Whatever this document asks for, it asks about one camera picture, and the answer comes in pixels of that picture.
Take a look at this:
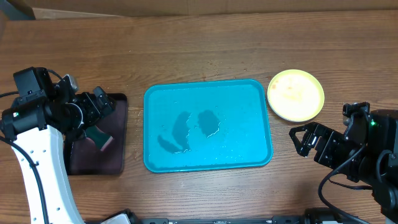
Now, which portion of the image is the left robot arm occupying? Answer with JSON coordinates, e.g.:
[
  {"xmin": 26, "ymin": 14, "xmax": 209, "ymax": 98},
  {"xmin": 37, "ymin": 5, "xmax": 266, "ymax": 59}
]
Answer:
[{"xmin": 1, "ymin": 67, "xmax": 116, "ymax": 223}]

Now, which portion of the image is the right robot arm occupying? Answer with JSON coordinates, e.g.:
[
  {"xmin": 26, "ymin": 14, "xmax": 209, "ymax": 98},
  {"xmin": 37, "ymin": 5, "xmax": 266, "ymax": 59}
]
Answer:
[{"xmin": 289, "ymin": 105, "xmax": 397, "ymax": 223}]

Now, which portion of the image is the blue plastic tray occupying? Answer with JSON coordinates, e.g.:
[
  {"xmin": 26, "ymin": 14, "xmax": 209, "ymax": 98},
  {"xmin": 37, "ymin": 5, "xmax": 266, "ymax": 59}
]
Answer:
[{"xmin": 143, "ymin": 79, "xmax": 274, "ymax": 173}]

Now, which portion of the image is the pink and green sponge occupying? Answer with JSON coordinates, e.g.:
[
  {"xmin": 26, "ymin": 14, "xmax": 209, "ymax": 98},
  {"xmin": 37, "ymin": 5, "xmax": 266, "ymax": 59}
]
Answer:
[{"xmin": 85, "ymin": 126, "xmax": 114, "ymax": 151}]

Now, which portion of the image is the black square water tray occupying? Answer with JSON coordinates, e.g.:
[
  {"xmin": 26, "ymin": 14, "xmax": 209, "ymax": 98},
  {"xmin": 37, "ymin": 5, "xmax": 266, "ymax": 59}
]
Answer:
[{"xmin": 63, "ymin": 93, "xmax": 128, "ymax": 175}]

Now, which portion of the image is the brown cardboard backdrop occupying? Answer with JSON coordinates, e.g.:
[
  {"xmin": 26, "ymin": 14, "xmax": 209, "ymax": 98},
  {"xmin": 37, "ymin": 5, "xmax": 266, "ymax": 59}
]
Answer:
[{"xmin": 6, "ymin": 0, "xmax": 398, "ymax": 21}]

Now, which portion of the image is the yellow round plate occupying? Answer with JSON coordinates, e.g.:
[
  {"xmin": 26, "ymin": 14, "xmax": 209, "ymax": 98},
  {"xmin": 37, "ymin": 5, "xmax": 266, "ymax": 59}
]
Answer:
[{"xmin": 267, "ymin": 69, "xmax": 325, "ymax": 123}]

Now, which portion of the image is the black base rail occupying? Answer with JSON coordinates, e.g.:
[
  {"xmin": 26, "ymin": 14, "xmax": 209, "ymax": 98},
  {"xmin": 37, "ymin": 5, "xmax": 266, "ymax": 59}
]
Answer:
[{"xmin": 85, "ymin": 207, "xmax": 361, "ymax": 224}]

